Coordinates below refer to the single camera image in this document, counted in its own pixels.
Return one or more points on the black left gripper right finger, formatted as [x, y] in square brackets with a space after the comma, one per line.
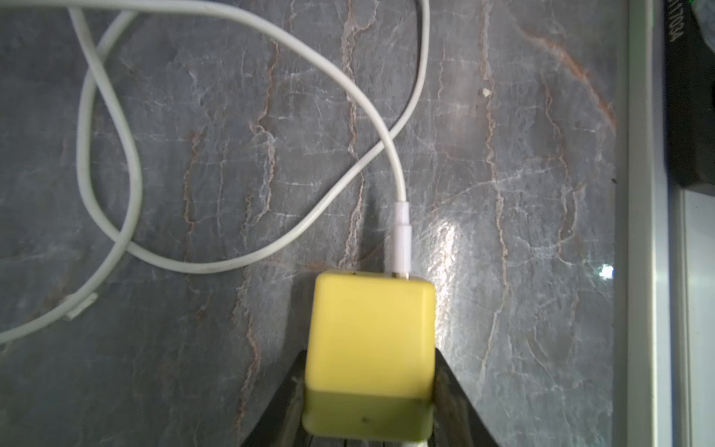
[456, 422]

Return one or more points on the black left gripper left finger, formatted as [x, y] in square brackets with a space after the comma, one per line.
[281, 422]

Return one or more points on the yellow USB charger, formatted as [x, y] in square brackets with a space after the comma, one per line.
[371, 358]

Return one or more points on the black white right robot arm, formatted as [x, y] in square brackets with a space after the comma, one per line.
[689, 99]

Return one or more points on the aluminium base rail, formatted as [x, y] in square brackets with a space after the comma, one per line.
[643, 377]

